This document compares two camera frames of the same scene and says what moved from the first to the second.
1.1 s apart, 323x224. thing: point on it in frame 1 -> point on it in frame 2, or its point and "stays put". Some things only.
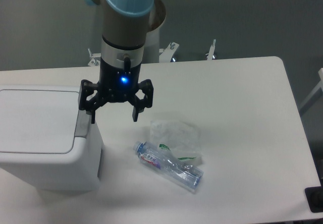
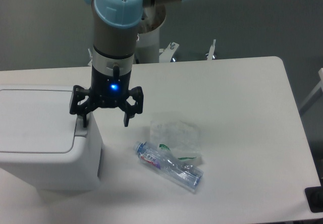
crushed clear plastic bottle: (189, 175) stays put
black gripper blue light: (117, 85) -> (107, 91)
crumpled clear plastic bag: (177, 140) stays put
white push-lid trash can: (46, 142) stays put
